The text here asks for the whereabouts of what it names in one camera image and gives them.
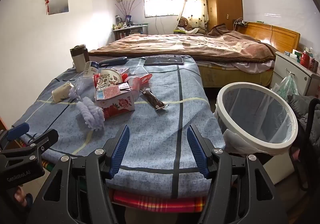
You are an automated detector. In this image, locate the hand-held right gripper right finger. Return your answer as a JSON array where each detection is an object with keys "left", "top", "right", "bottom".
[{"left": 186, "top": 124, "right": 283, "bottom": 224}]

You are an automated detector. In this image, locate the green white box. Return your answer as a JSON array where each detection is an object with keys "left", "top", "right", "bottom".
[{"left": 285, "top": 49, "right": 303, "bottom": 60}]

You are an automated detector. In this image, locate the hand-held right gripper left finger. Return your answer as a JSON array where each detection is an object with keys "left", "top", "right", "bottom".
[{"left": 31, "top": 124, "right": 130, "bottom": 224}]

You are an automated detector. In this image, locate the printed paper bag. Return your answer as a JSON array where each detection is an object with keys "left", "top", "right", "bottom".
[{"left": 94, "top": 69, "right": 124, "bottom": 96}]

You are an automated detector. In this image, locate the strawberry milk carton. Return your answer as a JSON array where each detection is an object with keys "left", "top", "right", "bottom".
[{"left": 94, "top": 82, "right": 136, "bottom": 120}]

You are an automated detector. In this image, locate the red jar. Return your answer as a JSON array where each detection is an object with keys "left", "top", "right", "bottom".
[{"left": 300, "top": 52, "right": 312, "bottom": 68}]

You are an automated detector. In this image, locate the white labelled cup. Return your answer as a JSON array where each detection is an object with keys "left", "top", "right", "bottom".
[{"left": 83, "top": 61, "right": 99, "bottom": 77}]

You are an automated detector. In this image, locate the vase of dry branches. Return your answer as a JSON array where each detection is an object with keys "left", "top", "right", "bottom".
[{"left": 115, "top": 0, "right": 137, "bottom": 23}]

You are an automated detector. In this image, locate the green printed plastic bag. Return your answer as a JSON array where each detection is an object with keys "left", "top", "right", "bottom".
[{"left": 271, "top": 72, "right": 300, "bottom": 100}]

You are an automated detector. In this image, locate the brown white thermos tumbler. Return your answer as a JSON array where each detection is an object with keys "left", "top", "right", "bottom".
[{"left": 69, "top": 44, "right": 90, "bottom": 73}]

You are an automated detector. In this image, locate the person's left hand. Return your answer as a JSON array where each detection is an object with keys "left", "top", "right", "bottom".
[{"left": 12, "top": 185, "right": 34, "bottom": 208}]

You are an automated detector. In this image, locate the white trash bin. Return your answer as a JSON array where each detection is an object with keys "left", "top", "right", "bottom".
[{"left": 214, "top": 81, "right": 299, "bottom": 158}]

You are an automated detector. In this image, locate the brown teddy bear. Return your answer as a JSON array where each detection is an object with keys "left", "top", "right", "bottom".
[{"left": 176, "top": 17, "right": 207, "bottom": 35}]

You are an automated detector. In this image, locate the wooden bed headboard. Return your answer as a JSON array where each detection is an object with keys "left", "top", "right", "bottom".
[{"left": 236, "top": 21, "right": 300, "bottom": 52}]

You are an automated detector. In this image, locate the white nightstand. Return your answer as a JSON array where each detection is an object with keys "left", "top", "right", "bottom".
[{"left": 271, "top": 51, "right": 318, "bottom": 96}]

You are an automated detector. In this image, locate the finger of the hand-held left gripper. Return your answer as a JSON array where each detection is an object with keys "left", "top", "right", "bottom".
[
  {"left": 0, "top": 123, "right": 30, "bottom": 145},
  {"left": 0, "top": 129, "right": 59, "bottom": 163}
]

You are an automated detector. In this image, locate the window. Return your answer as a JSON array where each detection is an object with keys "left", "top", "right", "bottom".
[{"left": 143, "top": 0, "right": 184, "bottom": 18}]

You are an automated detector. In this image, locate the black chair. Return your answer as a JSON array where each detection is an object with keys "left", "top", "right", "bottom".
[{"left": 291, "top": 98, "right": 320, "bottom": 189}]

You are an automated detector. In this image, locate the brown snack wrapper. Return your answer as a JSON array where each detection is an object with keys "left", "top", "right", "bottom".
[{"left": 140, "top": 88, "right": 169, "bottom": 112}]

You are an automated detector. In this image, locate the black tablet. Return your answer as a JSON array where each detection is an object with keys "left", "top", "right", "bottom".
[{"left": 144, "top": 56, "right": 184, "bottom": 66}]

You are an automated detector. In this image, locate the grey cushion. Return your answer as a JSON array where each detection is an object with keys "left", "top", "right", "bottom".
[{"left": 287, "top": 94, "right": 320, "bottom": 140}]

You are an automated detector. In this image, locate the black glasses case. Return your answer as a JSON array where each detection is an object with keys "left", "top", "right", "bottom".
[{"left": 99, "top": 57, "right": 128, "bottom": 68}]

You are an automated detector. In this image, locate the yellow bed mattress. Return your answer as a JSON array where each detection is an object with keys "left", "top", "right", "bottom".
[{"left": 195, "top": 60, "right": 274, "bottom": 88}]

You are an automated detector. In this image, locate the cluttered white desk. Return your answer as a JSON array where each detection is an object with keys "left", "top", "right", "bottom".
[{"left": 112, "top": 23, "right": 150, "bottom": 41}]

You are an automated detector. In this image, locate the bed with brown blanket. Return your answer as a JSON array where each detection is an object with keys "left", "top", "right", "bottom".
[{"left": 89, "top": 23, "right": 275, "bottom": 70}]

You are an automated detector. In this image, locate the grey wall panel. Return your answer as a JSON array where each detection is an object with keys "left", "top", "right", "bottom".
[{"left": 47, "top": 0, "right": 69, "bottom": 15}]

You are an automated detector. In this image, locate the power strip with cables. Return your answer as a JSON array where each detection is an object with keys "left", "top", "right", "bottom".
[{"left": 232, "top": 18, "right": 250, "bottom": 27}]

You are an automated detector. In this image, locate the clear red-label plastic bottle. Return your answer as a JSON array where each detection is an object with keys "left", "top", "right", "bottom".
[{"left": 124, "top": 64, "right": 153, "bottom": 100}]

